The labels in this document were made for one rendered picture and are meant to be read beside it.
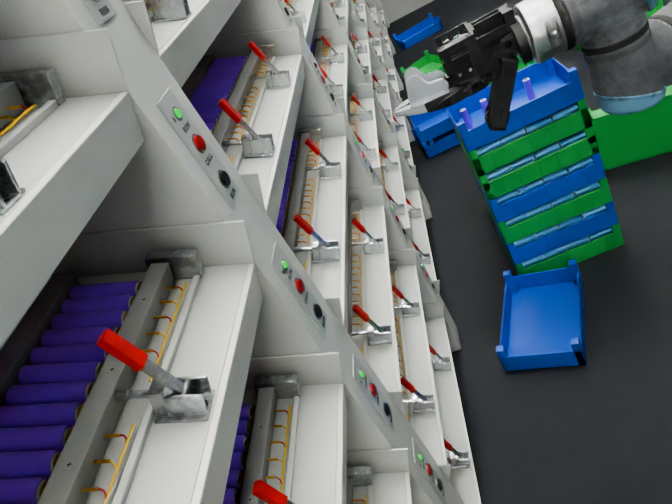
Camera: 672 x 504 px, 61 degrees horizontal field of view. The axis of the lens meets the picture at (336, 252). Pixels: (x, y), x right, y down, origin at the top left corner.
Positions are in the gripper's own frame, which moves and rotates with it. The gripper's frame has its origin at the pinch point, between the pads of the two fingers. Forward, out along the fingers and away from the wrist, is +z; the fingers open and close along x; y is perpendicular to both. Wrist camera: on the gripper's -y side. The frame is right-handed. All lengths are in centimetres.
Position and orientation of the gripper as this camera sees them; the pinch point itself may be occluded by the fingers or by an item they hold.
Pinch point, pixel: (403, 113)
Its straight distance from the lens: 92.5
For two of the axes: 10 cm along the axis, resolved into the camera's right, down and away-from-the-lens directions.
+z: -8.7, 3.9, 3.0
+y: -4.9, -7.2, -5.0
